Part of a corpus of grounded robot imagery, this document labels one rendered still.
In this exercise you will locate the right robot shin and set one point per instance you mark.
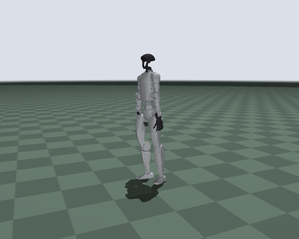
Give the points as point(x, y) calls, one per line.
point(146, 160)

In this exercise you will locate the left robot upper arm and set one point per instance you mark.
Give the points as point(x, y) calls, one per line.
point(155, 80)

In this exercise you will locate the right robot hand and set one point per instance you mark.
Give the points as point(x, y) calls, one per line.
point(146, 123)

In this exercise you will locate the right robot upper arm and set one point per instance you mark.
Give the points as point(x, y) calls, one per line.
point(137, 95)

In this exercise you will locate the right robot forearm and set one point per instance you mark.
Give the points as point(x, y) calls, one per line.
point(139, 105)

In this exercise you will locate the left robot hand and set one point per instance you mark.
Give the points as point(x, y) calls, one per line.
point(159, 122)

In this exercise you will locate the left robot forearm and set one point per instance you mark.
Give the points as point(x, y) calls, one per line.
point(156, 102)

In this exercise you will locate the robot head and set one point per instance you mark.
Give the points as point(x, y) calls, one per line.
point(148, 58)

